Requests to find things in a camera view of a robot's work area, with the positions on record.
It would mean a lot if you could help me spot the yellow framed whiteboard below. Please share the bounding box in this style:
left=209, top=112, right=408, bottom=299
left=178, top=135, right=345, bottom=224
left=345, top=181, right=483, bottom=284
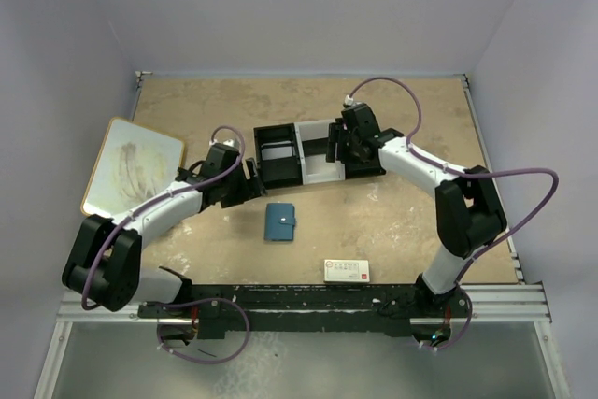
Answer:
left=81, top=117, right=185, bottom=217

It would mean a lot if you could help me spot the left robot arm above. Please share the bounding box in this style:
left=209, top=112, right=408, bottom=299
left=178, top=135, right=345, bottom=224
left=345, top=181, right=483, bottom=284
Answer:
left=62, top=143, right=265, bottom=312

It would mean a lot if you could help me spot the black and white sorting tray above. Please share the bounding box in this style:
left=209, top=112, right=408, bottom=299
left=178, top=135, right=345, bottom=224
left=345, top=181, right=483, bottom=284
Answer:
left=252, top=119, right=387, bottom=190

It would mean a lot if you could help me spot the white card in tray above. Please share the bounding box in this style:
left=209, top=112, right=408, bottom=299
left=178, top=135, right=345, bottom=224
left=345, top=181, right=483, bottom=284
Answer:
left=260, top=141, right=295, bottom=161

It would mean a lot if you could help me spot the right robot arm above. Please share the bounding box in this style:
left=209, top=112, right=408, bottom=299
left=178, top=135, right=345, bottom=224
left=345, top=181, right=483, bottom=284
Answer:
left=326, top=103, right=506, bottom=298

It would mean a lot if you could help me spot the blue leather card holder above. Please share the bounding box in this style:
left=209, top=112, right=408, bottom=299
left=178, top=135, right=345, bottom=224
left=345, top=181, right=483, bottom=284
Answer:
left=264, top=203, right=296, bottom=242

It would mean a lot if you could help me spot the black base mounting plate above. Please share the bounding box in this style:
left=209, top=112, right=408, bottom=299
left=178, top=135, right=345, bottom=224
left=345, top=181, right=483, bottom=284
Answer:
left=138, top=284, right=472, bottom=340

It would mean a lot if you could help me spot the white card box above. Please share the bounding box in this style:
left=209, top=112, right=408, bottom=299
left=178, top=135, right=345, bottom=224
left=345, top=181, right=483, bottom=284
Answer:
left=323, top=259, right=370, bottom=284

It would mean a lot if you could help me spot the black card in tray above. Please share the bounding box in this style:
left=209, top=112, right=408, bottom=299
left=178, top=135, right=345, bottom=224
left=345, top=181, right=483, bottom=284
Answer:
left=302, top=137, right=328, bottom=158

